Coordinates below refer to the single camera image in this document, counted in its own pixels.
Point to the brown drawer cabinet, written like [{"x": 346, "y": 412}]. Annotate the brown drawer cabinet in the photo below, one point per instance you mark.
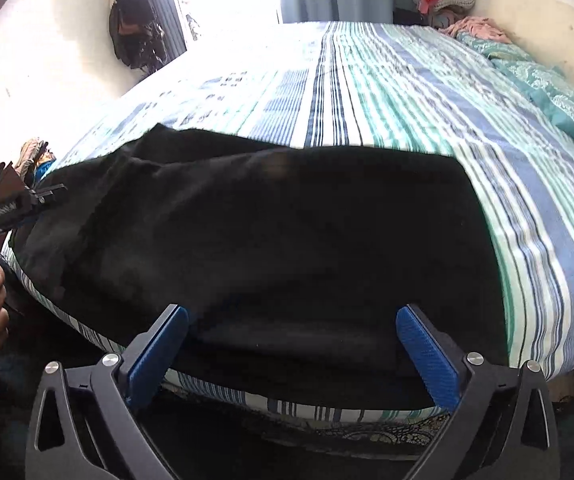
[{"x": 13, "y": 180}]

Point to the pink cloth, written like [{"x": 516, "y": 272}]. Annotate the pink cloth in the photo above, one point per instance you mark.
[{"x": 477, "y": 29}]

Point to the dark coats on rack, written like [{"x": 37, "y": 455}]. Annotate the dark coats on rack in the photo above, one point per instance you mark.
[{"x": 129, "y": 20}]

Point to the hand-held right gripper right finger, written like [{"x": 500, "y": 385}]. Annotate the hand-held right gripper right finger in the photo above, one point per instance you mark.
[{"x": 427, "y": 360}]

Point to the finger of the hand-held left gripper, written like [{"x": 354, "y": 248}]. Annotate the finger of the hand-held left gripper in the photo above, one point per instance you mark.
[{"x": 49, "y": 194}]

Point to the small teal floral pillow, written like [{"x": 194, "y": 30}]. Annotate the small teal floral pillow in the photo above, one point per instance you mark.
[{"x": 482, "y": 44}]

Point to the bed with striped sheet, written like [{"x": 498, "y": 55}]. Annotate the bed with striped sheet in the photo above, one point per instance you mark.
[{"x": 417, "y": 110}]

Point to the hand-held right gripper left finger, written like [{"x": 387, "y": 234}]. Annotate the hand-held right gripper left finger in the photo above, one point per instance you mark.
[{"x": 159, "y": 355}]

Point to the narrow blue curtain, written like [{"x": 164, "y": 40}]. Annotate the narrow blue curtain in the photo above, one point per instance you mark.
[{"x": 169, "y": 15}]

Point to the pile of mixed clothes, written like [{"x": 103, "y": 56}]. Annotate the pile of mixed clothes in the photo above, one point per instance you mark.
[{"x": 34, "y": 152}]

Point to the black pants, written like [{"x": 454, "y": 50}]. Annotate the black pants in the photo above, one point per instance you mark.
[{"x": 267, "y": 240}]

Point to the cream padded headboard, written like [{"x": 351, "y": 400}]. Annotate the cream padded headboard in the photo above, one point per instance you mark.
[{"x": 552, "y": 25}]

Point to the person's dark clothing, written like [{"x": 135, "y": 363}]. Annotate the person's dark clothing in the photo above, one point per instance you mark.
[{"x": 247, "y": 457}]

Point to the large teal floral pillow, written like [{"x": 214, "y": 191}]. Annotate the large teal floral pillow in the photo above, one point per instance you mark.
[{"x": 557, "y": 92}]

